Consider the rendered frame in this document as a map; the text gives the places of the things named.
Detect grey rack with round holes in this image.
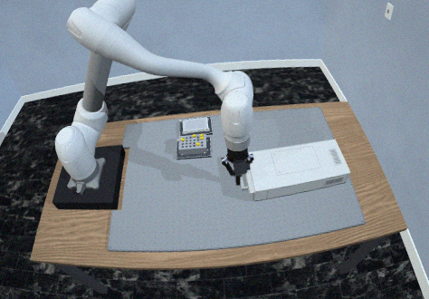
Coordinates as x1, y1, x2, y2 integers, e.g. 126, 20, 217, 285
178, 134, 207, 155

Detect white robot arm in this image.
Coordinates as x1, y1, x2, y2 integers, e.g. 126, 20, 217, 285
55, 0, 253, 194

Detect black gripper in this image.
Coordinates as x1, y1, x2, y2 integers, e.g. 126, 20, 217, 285
221, 148, 254, 186

